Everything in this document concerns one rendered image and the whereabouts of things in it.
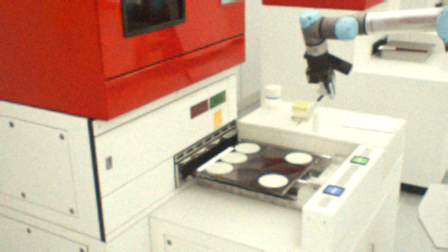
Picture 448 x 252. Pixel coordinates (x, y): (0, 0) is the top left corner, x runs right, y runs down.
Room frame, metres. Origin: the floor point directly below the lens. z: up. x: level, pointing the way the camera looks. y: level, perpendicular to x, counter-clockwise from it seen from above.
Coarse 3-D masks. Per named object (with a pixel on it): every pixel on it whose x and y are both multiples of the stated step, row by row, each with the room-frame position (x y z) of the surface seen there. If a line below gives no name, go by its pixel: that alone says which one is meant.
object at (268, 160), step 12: (264, 144) 1.99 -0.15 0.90; (252, 156) 1.87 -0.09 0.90; (264, 156) 1.87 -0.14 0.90; (276, 156) 1.87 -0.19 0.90; (312, 156) 1.86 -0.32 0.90; (204, 168) 1.77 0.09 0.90; (240, 168) 1.77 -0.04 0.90; (252, 168) 1.76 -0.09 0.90; (264, 168) 1.76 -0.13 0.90; (276, 168) 1.76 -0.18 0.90; (288, 168) 1.76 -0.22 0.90; (300, 168) 1.76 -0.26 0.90; (240, 180) 1.67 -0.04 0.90; (252, 180) 1.66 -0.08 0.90; (288, 180) 1.66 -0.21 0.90
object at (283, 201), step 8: (200, 176) 1.81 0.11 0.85; (200, 184) 1.79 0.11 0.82; (208, 184) 1.77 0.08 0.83; (216, 184) 1.76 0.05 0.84; (224, 184) 1.74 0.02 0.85; (232, 184) 1.74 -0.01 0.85; (232, 192) 1.72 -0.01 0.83; (240, 192) 1.70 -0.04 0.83; (248, 192) 1.69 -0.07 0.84; (256, 192) 1.67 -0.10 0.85; (264, 192) 1.67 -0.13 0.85; (264, 200) 1.65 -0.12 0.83; (272, 200) 1.64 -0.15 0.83; (280, 200) 1.62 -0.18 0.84; (288, 200) 1.61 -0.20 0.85; (296, 200) 1.60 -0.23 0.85; (296, 208) 1.59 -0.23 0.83
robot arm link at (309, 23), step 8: (304, 16) 1.79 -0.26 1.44; (312, 16) 1.77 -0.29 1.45; (320, 16) 1.79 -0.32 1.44; (304, 24) 1.78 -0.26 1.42; (312, 24) 1.77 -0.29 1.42; (304, 32) 1.80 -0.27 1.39; (312, 32) 1.78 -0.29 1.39; (304, 40) 1.82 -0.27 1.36; (312, 40) 1.79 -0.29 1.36; (320, 40) 1.79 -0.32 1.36
